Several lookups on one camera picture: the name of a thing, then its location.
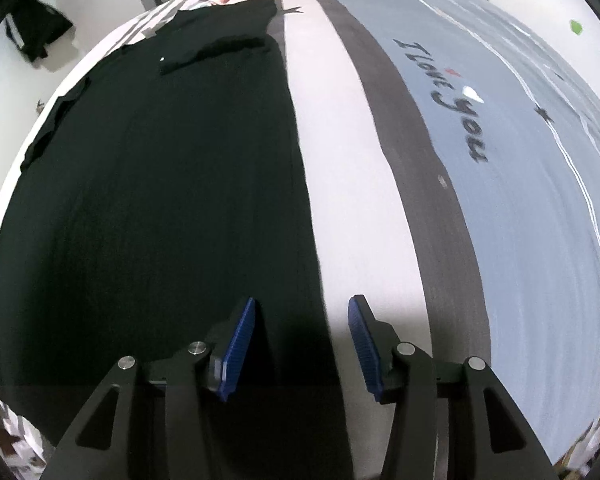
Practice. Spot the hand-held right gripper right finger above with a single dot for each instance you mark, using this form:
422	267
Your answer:
362	340

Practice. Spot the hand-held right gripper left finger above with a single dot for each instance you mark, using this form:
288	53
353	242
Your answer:
240	340

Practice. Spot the black shirt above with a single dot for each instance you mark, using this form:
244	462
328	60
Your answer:
155	210

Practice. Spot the striped star bedsheet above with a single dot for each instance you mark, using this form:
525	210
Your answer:
505	210

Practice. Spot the black hanging jacket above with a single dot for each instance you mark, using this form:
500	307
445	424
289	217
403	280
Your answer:
37	27

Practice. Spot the green wall sticker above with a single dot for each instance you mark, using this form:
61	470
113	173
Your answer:
576	26

